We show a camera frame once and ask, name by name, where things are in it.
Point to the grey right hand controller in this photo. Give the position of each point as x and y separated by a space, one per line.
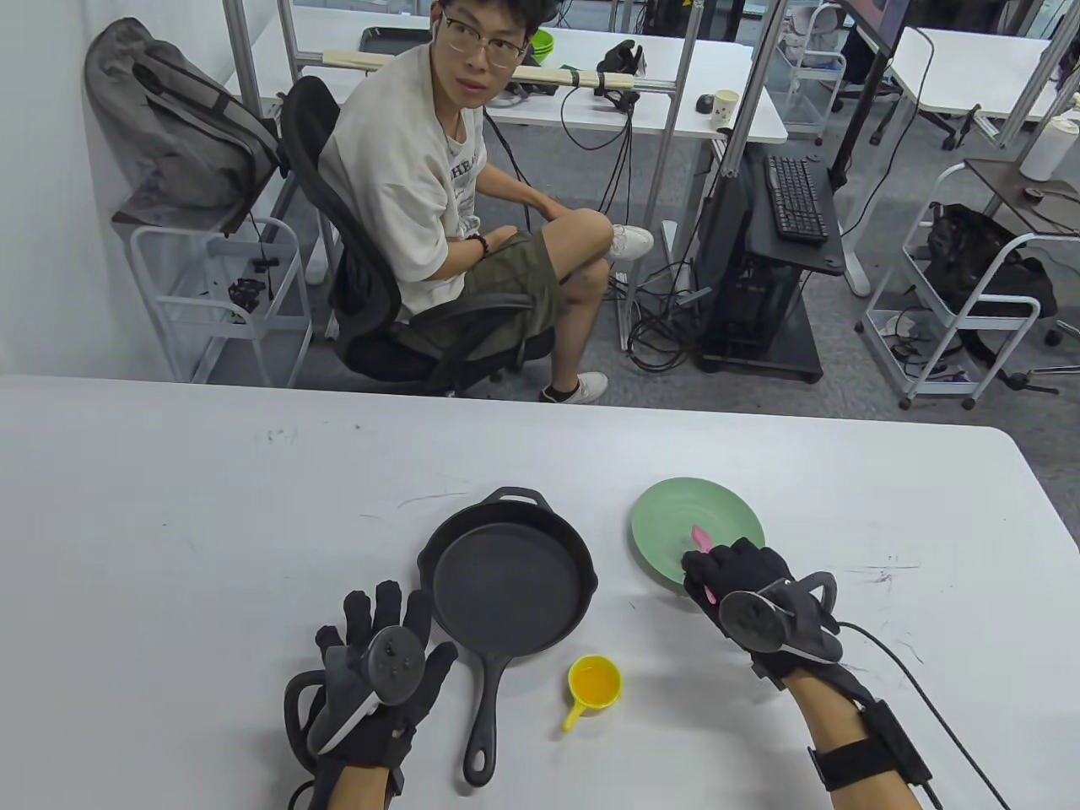
759 623

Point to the small black device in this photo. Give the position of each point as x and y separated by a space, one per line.
246 293

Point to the black glove with controller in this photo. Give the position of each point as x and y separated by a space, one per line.
622 72

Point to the grey left hand controller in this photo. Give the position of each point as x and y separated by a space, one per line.
384 666

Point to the pink utensil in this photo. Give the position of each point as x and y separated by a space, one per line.
701 537

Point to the person's left little finger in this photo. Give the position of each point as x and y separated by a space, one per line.
328 639

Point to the grey hand controller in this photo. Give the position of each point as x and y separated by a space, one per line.
759 623
384 666

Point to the person's left forearm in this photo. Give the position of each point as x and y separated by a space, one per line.
359 789

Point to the green bowl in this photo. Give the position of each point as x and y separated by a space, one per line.
542 44

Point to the black bag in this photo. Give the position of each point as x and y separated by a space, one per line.
987 261

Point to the white cart with dark top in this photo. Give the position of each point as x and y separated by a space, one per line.
962 337

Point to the black keyboard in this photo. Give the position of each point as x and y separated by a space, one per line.
796 198

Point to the white paper roll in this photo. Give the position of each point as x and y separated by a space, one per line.
1048 148

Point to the yellow measuring cup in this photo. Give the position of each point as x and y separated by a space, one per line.
595 683

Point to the black cast iron skillet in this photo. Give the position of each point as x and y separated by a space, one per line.
506 582

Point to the white side desk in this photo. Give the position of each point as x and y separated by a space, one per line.
970 67

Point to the black computer stand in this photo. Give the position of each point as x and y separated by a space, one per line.
759 304

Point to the small white rolling cart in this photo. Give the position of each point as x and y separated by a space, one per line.
810 59

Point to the person's left hand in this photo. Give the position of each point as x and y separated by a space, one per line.
409 726

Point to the black office chair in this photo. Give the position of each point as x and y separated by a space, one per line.
354 287

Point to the person's right forearm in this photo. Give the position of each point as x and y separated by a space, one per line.
844 717

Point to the white paper cup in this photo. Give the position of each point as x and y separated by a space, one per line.
726 110

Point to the person's right fingers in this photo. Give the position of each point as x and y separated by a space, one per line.
713 567

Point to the white background desk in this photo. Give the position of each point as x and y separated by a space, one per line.
675 93

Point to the green plate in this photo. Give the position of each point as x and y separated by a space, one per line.
675 523

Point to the person's left middle finger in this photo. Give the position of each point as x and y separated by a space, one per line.
387 602

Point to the black monitor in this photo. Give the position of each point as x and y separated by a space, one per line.
877 13

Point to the white utility cart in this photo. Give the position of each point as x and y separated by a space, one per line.
253 337

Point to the grey backpack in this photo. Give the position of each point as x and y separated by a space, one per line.
177 135

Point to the person's left thumb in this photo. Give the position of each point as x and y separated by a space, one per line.
440 668

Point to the black computer mouse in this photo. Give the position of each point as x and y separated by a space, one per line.
705 103

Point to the person's right hand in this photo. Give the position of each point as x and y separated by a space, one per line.
742 574

